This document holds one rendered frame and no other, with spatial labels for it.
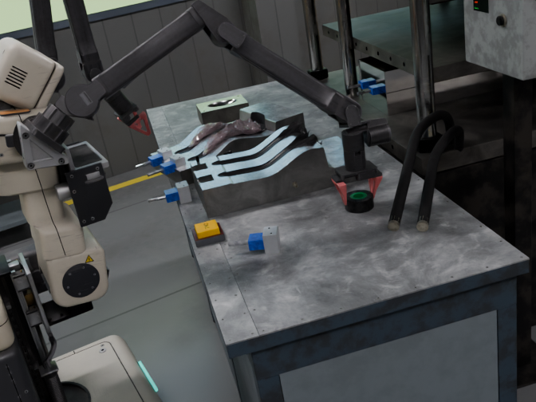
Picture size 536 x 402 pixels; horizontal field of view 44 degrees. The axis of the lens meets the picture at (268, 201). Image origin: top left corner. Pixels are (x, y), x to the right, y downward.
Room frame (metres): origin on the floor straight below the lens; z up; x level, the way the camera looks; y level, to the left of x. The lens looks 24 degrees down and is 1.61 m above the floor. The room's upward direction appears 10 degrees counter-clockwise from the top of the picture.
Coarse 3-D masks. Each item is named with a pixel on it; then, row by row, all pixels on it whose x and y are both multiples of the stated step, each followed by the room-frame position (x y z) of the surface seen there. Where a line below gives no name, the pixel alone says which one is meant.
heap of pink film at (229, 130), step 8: (240, 120) 2.33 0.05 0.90; (248, 120) 2.34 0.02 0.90; (200, 128) 2.30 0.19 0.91; (208, 128) 2.28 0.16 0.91; (216, 128) 2.28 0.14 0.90; (224, 128) 2.20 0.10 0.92; (232, 128) 2.19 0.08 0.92; (240, 128) 2.21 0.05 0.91; (248, 128) 2.23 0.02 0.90; (256, 128) 2.25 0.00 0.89; (200, 136) 2.26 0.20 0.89; (216, 136) 2.18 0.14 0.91; (224, 136) 2.17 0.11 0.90; (192, 144) 2.26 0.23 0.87; (208, 144) 2.17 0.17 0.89; (216, 144) 2.16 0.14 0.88; (208, 152) 2.15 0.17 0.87
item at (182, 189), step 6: (180, 186) 1.92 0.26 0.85; (186, 186) 1.91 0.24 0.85; (168, 192) 1.92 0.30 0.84; (174, 192) 1.91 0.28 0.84; (180, 192) 1.91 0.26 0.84; (186, 192) 1.91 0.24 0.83; (156, 198) 1.91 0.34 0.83; (162, 198) 1.91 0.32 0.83; (168, 198) 1.90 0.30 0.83; (174, 198) 1.91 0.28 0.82; (180, 198) 1.91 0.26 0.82; (186, 198) 1.91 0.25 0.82
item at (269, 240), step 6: (264, 228) 1.53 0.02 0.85; (270, 228) 1.52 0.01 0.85; (276, 228) 1.52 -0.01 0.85; (252, 234) 1.53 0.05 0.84; (258, 234) 1.53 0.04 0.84; (264, 234) 1.49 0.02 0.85; (270, 234) 1.49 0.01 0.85; (276, 234) 1.49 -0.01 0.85; (246, 240) 1.52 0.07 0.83; (252, 240) 1.50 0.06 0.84; (258, 240) 1.50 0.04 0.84; (264, 240) 1.49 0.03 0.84; (270, 240) 1.49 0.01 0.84; (276, 240) 1.48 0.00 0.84; (252, 246) 1.50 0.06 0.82; (258, 246) 1.50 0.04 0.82; (264, 246) 1.49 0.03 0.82; (270, 246) 1.49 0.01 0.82; (276, 246) 1.49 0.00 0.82; (270, 252) 1.49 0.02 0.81; (276, 252) 1.49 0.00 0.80
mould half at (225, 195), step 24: (264, 144) 2.04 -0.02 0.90; (288, 144) 1.92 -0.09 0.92; (312, 144) 1.86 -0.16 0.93; (336, 144) 2.03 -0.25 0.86; (216, 168) 1.92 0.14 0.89; (240, 168) 1.90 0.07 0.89; (288, 168) 1.81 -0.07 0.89; (312, 168) 1.83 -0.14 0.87; (216, 192) 1.77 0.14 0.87; (240, 192) 1.79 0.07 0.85; (264, 192) 1.80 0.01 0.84; (288, 192) 1.81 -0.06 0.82
